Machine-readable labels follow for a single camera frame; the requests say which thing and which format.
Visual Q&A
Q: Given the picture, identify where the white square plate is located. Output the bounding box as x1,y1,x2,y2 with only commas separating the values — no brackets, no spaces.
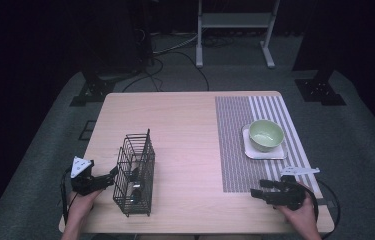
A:
241,124,289,161

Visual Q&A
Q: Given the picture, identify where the green bowl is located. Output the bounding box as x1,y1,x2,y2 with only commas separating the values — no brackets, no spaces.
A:
248,118,286,154

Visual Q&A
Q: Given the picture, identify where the grey floor cable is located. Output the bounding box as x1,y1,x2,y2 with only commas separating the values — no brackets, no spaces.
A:
152,33,199,57

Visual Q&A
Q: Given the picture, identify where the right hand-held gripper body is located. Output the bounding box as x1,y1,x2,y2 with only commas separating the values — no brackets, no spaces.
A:
265,166,321,212

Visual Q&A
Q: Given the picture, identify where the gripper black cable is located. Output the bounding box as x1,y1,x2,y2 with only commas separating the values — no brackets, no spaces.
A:
60,167,73,225
303,179,342,240

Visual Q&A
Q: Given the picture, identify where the black stand base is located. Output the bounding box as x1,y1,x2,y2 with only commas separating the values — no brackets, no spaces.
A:
69,70,117,108
293,68,347,107

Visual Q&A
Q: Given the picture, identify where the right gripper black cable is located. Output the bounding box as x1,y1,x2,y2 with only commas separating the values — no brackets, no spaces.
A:
303,179,342,240

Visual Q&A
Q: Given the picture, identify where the person's right hand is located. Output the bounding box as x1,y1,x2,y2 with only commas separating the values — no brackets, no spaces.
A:
275,182,320,232

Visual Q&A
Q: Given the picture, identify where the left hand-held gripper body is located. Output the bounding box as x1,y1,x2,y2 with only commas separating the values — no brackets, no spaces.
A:
70,156,111,197

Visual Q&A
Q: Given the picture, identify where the person's left hand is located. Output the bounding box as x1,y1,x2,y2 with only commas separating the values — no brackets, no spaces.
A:
66,187,104,224

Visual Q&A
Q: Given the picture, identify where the black floor cable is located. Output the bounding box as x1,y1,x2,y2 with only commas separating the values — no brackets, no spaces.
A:
121,49,210,93

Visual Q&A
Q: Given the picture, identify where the dark utensil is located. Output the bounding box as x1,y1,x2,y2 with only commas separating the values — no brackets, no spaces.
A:
128,166,143,205

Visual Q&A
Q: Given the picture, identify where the grey striped placemat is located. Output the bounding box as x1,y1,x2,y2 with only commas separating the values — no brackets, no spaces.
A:
214,95,325,200

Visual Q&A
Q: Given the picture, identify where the black wire basket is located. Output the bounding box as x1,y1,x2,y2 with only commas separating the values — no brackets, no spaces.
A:
112,128,156,218

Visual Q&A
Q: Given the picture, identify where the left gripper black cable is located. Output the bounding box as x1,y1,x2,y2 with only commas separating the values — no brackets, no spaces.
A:
60,167,73,225

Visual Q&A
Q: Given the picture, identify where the white metal stand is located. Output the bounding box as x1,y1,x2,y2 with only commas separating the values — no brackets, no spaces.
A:
195,0,281,70

